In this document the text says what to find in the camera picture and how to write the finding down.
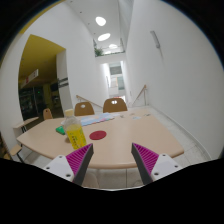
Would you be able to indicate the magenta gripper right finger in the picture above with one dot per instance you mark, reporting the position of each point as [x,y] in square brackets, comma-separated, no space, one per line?
[153,166]

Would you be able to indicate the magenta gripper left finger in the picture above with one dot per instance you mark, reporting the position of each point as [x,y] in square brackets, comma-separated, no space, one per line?
[73,166]

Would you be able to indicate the yellow drink plastic bottle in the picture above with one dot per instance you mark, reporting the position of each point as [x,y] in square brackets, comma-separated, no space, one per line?
[74,132]

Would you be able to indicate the red round coaster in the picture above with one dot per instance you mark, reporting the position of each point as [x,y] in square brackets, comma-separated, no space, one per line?
[97,135]

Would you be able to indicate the green flat object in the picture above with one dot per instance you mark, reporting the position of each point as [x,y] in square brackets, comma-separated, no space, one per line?
[60,130]

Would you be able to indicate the wooden chair far left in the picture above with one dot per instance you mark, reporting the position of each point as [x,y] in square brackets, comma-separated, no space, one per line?
[47,114]

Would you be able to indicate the wooden chair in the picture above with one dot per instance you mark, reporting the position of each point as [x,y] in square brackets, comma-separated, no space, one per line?
[114,105]
[83,109]
[47,114]

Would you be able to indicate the pastel coloured paper sheets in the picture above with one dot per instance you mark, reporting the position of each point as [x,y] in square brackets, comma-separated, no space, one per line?
[93,119]

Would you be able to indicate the small side desk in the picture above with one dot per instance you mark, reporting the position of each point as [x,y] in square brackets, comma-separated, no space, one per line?
[24,123]

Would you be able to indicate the wooden stair handrail left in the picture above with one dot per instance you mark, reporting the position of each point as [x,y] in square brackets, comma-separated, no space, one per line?
[82,99]

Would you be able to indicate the wooden stair handrail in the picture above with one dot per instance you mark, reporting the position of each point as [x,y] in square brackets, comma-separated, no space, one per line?
[82,99]
[142,94]

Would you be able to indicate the wooden chair right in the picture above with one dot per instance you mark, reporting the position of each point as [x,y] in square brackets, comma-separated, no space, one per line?
[114,105]

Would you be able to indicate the wooden stair handrail right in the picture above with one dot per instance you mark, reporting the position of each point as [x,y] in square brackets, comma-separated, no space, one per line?
[142,94]

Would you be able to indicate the white hanging sign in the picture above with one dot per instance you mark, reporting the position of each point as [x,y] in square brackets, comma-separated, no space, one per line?
[32,76]

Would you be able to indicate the green potted plant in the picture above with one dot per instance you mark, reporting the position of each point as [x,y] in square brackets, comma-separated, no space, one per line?
[98,51]

